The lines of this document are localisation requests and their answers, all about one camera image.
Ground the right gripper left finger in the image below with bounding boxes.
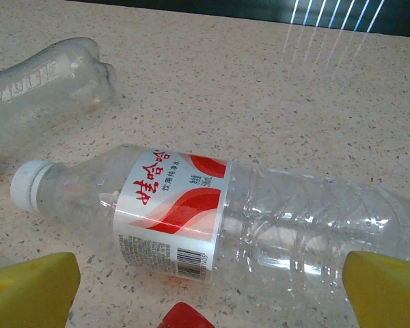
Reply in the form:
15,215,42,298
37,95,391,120
0,251,81,328

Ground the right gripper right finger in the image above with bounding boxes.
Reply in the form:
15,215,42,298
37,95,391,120
341,250,410,328

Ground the clear bottle red cola label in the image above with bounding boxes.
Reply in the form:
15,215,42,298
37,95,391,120
162,301,215,328

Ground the clear bottle red white label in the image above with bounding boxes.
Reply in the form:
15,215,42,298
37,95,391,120
10,143,410,310

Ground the clear unlabelled plastic bottle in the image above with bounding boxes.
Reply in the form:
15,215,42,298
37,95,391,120
0,36,119,165

